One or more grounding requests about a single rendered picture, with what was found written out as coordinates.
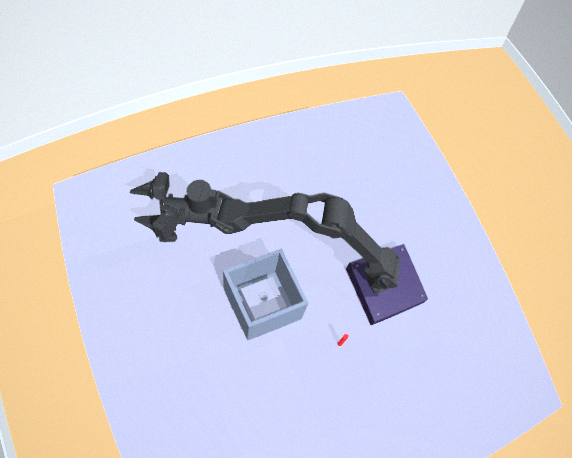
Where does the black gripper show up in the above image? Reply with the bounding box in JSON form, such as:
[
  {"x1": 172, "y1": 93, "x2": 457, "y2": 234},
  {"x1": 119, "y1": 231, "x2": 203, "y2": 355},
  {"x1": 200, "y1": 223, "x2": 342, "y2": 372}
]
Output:
[{"x1": 129, "y1": 171, "x2": 190, "y2": 235}]

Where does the red peg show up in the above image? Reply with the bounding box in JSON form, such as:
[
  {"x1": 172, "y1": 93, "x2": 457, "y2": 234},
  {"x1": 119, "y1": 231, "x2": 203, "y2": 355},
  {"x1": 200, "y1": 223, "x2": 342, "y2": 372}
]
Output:
[{"x1": 337, "y1": 334, "x2": 349, "y2": 346}]

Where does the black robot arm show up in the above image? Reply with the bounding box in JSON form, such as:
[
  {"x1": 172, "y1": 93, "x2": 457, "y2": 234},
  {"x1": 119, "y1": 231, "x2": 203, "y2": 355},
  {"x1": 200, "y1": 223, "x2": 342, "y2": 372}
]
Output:
[{"x1": 152, "y1": 179, "x2": 400, "y2": 294}]

